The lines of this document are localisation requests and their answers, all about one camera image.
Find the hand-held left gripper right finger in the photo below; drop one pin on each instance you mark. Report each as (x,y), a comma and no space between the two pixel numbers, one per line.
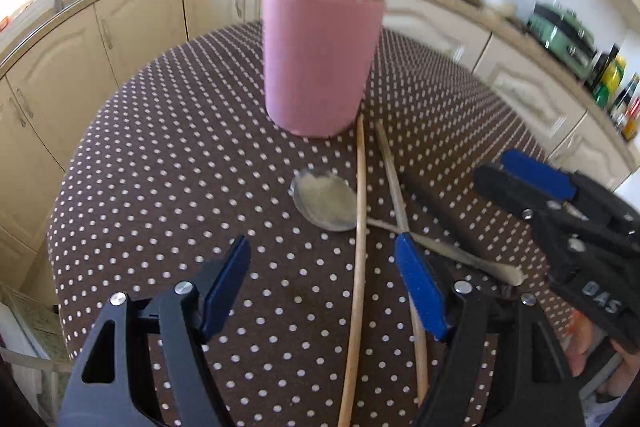
(420,282)

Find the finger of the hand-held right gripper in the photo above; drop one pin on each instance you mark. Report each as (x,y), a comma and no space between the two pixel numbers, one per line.
(540,174)
(505,189)

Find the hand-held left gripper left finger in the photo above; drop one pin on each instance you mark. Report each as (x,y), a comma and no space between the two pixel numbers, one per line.
(225,287)

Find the wooden chopstick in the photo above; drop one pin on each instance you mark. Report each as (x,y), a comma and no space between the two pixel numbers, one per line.
(392,177)
(359,207)

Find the metal spoon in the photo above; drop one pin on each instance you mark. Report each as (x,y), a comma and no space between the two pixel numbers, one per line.
(325,202)

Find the pink cup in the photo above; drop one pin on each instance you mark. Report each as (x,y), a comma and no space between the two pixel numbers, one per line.
(320,62)

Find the person's right hand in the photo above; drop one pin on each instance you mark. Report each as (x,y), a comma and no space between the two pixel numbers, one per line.
(582,347)

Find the group of bottles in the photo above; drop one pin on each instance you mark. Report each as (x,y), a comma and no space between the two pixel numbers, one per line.
(620,92)

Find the green kitchen appliance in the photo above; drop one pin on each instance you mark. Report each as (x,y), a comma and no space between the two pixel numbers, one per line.
(560,37)

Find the brown polka dot tablecloth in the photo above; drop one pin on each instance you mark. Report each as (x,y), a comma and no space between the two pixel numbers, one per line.
(175,157)

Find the white chair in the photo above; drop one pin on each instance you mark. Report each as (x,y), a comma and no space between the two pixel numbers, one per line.
(25,347)

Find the cream kitchen cabinets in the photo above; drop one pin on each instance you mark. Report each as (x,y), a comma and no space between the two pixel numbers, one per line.
(140,27)

